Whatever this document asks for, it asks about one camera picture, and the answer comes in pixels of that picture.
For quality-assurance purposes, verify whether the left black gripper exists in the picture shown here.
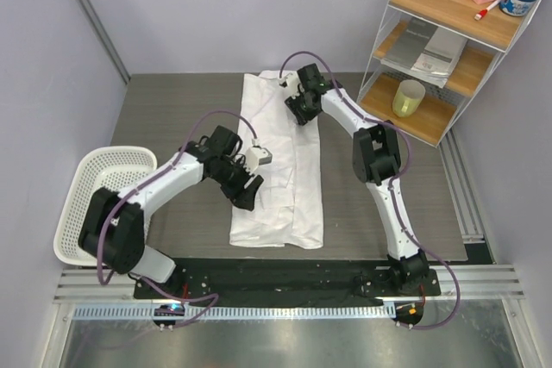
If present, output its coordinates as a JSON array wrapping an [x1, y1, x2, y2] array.
[[210, 156, 263, 210]]

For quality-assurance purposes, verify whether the white long sleeve shirt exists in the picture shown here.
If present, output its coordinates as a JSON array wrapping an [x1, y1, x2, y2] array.
[[229, 71, 324, 249]]

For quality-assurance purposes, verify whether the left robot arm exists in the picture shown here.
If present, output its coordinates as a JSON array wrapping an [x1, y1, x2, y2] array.
[[78, 126, 273, 298]]

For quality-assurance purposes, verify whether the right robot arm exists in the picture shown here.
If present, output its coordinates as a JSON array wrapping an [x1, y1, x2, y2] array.
[[279, 64, 430, 295]]

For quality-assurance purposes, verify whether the light grey booklet stack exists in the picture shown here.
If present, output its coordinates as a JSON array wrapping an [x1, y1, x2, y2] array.
[[411, 28, 467, 87]]

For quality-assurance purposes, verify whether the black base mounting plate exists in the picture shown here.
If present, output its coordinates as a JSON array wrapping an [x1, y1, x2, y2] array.
[[162, 258, 441, 309]]

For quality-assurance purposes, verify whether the pale yellow cup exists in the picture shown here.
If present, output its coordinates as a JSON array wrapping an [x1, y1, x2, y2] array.
[[392, 79, 426, 117]]

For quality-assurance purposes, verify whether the white perforated plastic basket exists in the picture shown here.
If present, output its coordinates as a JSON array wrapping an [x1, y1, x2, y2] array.
[[53, 146, 157, 267]]

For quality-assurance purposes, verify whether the red white marker pen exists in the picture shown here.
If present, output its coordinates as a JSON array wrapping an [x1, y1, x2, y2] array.
[[474, 0, 502, 21]]

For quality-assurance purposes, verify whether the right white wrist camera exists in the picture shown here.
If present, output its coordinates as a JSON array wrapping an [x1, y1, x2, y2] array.
[[278, 72, 300, 97]]

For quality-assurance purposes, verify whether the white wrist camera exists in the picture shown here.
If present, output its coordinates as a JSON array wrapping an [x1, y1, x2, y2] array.
[[244, 138, 273, 173], [278, 72, 300, 97]]

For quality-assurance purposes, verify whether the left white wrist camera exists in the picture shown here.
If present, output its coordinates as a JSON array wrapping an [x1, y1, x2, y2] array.
[[244, 138, 273, 173]]

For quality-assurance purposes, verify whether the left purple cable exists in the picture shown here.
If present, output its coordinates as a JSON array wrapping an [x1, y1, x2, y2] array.
[[95, 109, 260, 334]]

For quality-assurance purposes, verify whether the purple cable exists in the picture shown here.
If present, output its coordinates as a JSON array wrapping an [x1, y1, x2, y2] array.
[[95, 109, 260, 334], [279, 51, 461, 334]]

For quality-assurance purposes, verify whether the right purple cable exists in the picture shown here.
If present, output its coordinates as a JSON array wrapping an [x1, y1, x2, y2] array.
[[279, 51, 461, 334]]

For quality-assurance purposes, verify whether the slotted grey cable duct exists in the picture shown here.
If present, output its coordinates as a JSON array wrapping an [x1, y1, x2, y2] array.
[[72, 303, 396, 321]]

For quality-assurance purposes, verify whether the white wire wooden shelf rack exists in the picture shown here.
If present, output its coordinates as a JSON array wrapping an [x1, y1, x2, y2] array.
[[357, 0, 541, 147]]

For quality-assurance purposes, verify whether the grey wall corner strip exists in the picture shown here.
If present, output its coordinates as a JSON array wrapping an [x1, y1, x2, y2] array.
[[76, 0, 130, 85]]

